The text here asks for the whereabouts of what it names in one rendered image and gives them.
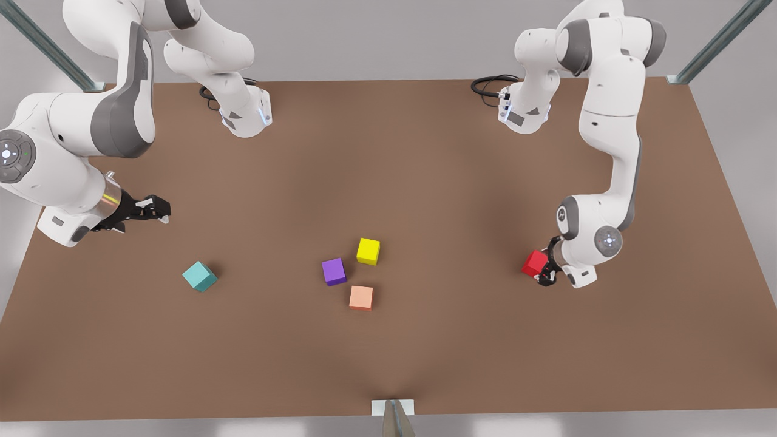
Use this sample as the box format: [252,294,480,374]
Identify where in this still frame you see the red wooden cube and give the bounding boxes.
[521,249,549,279]

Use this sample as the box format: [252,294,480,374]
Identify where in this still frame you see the teal wooden cube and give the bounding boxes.
[182,261,218,293]

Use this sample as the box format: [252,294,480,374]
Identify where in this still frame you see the purple wooden cube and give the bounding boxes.
[321,257,348,287]

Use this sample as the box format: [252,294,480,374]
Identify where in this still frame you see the yellow wooden cube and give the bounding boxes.
[356,237,381,267]

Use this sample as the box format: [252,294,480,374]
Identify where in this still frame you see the salmon orange wooden cube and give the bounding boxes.
[349,285,375,312]

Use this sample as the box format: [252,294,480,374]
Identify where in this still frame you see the black cable loop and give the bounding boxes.
[198,77,259,112]
[470,74,522,110]

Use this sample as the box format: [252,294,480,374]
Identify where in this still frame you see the silver frame post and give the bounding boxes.
[0,0,106,93]
[371,398,416,437]
[666,0,775,85]

